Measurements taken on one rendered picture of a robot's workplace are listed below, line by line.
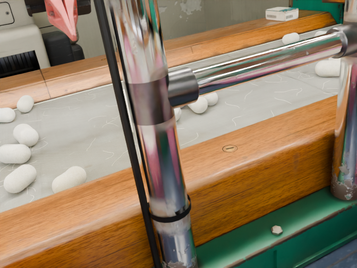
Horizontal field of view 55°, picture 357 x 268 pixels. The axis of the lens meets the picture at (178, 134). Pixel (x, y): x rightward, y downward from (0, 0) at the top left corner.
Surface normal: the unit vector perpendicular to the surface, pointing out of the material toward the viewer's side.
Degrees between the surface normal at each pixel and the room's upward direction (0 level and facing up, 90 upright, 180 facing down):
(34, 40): 98
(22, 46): 98
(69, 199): 0
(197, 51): 45
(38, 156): 0
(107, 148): 0
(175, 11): 90
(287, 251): 90
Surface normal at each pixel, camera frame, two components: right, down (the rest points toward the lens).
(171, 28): 0.48, 0.33
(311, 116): -0.13, -0.89
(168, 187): 0.28, 0.40
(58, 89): 0.21, -0.37
